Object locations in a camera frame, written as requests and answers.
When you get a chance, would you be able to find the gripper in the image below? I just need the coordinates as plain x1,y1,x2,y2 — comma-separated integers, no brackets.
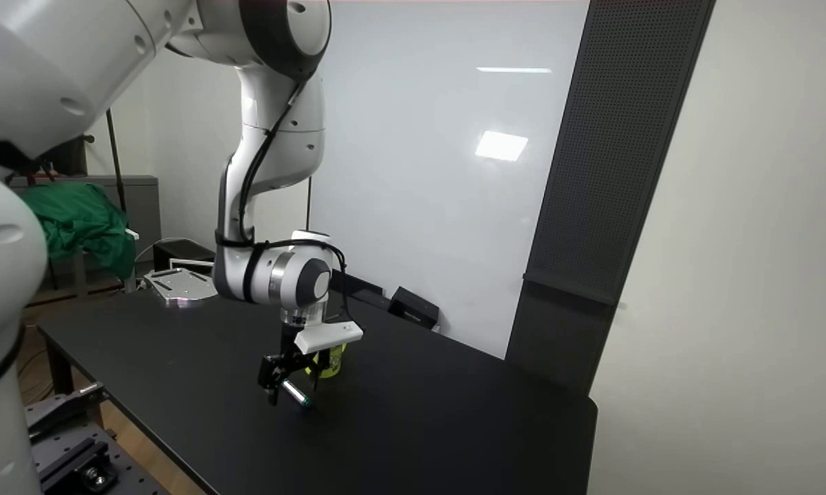
259,324,332,406

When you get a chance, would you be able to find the silver marker with green cap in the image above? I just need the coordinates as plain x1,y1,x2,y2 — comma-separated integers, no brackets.
282,379,312,408

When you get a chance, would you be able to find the green cup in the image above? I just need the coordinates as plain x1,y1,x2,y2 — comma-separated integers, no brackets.
307,342,347,380

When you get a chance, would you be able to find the black box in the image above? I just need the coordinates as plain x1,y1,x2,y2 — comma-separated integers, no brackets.
329,269,391,311
152,238,217,273
387,286,442,331

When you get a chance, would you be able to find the silver metal plate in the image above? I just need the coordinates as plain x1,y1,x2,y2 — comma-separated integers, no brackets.
142,267,219,307

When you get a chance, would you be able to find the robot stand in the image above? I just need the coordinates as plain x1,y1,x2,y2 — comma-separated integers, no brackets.
25,382,174,495

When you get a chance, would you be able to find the whiteboard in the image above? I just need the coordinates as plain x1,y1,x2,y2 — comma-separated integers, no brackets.
307,0,591,360

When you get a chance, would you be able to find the green cloth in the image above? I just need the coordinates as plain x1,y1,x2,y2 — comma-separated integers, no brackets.
19,181,137,280

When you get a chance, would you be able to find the dark perforated panel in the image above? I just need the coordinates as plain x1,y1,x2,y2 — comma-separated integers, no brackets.
505,0,717,397

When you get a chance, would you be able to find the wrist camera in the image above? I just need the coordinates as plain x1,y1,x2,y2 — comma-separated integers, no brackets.
294,320,365,355

